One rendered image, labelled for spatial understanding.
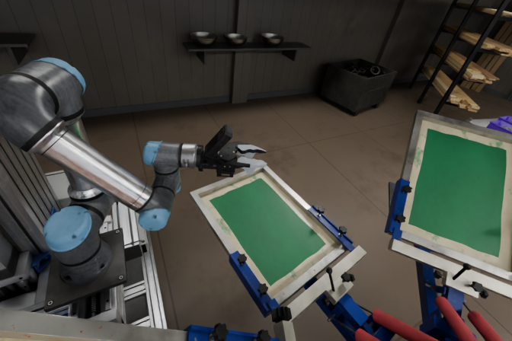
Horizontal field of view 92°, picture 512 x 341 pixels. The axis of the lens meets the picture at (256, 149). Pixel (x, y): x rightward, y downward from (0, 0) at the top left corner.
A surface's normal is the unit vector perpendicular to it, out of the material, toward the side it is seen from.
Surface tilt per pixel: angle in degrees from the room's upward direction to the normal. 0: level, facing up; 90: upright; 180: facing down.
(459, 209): 32
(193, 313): 0
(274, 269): 0
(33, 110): 50
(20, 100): 43
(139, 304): 0
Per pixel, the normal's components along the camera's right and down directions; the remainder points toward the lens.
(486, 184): -0.11, -0.40
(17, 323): 0.62, -0.66
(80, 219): 0.12, -0.71
